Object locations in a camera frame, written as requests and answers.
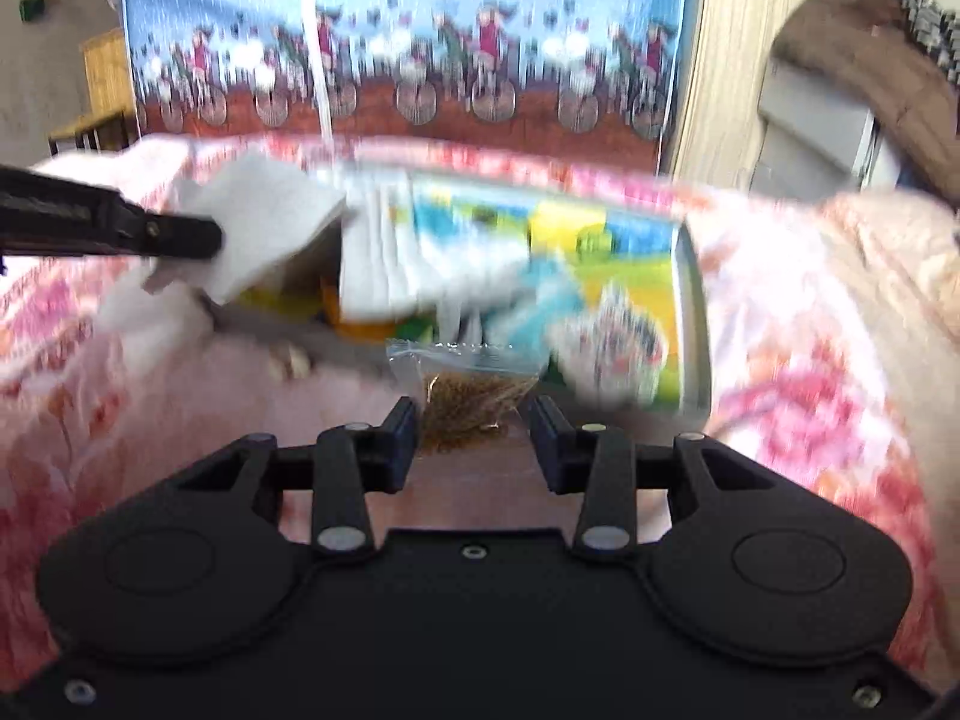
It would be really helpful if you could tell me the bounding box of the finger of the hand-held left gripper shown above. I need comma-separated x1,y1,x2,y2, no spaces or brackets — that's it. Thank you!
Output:
0,163,224,262

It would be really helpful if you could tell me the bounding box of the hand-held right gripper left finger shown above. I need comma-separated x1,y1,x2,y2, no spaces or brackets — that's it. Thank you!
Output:
172,396,419,557

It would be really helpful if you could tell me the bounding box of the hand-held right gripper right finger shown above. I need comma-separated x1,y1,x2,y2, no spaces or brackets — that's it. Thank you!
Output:
529,396,777,560

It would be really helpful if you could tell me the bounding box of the clear bag of gold bits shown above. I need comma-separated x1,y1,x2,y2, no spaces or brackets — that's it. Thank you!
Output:
386,339,550,455

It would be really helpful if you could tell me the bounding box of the small printed packet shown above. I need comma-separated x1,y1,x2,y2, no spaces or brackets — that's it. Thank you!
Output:
551,291,670,407

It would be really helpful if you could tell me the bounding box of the white cloth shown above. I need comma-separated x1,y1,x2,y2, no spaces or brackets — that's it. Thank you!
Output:
96,150,355,335

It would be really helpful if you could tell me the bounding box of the white quilted gauze towel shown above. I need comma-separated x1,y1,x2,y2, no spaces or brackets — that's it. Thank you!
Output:
339,171,530,325

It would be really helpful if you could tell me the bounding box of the grey tray with printed bottom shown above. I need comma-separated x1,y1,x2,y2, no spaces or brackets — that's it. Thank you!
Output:
201,161,712,425

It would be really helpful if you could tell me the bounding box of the blue striped soft packet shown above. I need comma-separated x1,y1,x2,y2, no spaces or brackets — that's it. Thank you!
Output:
486,253,601,350

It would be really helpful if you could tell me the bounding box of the wooden nightstand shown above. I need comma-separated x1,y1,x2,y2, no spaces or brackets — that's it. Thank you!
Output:
49,26,141,158

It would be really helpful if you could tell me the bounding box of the orange heart-shaped container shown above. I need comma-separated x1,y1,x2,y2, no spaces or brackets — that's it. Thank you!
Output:
321,281,400,342

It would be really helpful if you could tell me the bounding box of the floral pink bedsheet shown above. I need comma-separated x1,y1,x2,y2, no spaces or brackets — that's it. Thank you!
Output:
0,131,960,698

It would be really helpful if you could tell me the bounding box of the blue printed fabric wardrobe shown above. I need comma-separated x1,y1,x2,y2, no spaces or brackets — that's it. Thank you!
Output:
120,0,691,170

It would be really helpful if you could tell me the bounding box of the grey white cabinet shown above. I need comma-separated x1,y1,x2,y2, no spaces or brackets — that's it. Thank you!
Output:
750,60,901,200

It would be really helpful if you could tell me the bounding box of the light wooden wardrobe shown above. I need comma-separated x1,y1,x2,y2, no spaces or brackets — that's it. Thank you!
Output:
658,0,931,188

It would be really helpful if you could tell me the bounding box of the brown padded jacket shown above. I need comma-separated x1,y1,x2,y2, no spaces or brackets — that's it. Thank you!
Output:
772,0,960,205

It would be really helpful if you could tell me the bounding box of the black white striped sweater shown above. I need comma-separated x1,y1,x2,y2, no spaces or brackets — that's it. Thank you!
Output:
896,0,960,85

